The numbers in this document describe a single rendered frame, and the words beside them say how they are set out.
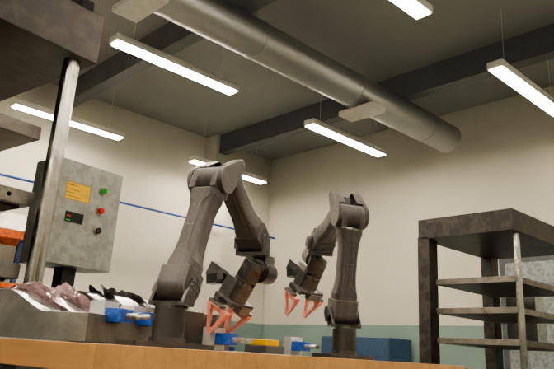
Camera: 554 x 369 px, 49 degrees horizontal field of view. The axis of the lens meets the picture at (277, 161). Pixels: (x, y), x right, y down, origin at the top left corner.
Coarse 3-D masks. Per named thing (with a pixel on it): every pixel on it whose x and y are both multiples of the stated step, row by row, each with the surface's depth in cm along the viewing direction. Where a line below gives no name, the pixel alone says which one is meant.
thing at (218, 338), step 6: (204, 330) 151; (216, 330) 150; (222, 330) 153; (204, 336) 151; (210, 336) 150; (216, 336) 150; (222, 336) 149; (228, 336) 148; (234, 336) 150; (204, 342) 150; (210, 342) 150; (216, 342) 149; (222, 342) 148; (228, 342) 148; (234, 342) 149; (240, 342) 148; (246, 342) 148; (216, 348) 150; (222, 348) 152
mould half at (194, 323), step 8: (88, 296) 163; (96, 296) 165; (128, 304) 170; (136, 304) 173; (152, 312) 146; (192, 312) 153; (200, 312) 156; (192, 320) 153; (200, 320) 155; (216, 320) 160; (192, 328) 153; (200, 328) 155; (184, 336) 150; (192, 336) 152; (200, 336) 154
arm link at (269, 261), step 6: (264, 234) 153; (234, 240) 156; (264, 240) 152; (234, 246) 155; (264, 246) 152; (240, 252) 154; (246, 252) 153; (252, 252) 152; (258, 252) 152; (264, 252) 151; (252, 258) 159; (258, 258) 158; (264, 258) 157; (270, 258) 160; (270, 264) 159; (270, 270) 157; (276, 270) 160; (264, 276) 156; (270, 276) 157; (276, 276) 160; (258, 282) 156; (264, 282) 156; (270, 282) 159
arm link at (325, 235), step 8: (336, 192) 173; (336, 200) 169; (344, 200) 170; (352, 200) 176; (360, 200) 172; (336, 208) 167; (368, 208) 168; (328, 216) 180; (336, 216) 166; (368, 216) 167; (320, 224) 186; (328, 224) 180; (336, 224) 166; (312, 232) 190; (320, 232) 185; (328, 232) 182; (312, 240) 189; (320, 240) 185; (328, 240) 185; (336, 240) 186; (312, 248) 188; (320, 248) 188; (328, 248) 188
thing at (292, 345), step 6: (288, 342) 190; (294, 342) 188; (300, 342) 186; (306, 342) 188; (288, 348) 189; (294, 348) 187; (300, 348) 186; (306, 348) 187; (312, 348) 184; (288, 354) 189; (294, 354) 189; (300, 354) 191
